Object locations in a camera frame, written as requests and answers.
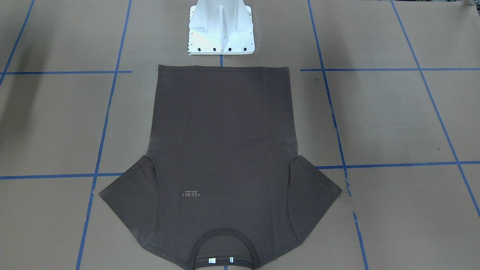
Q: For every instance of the dark brown t-shirt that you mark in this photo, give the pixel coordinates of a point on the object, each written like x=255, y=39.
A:
x=222, y=182

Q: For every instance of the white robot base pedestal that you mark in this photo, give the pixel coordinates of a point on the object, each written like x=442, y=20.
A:
x=221, y=27

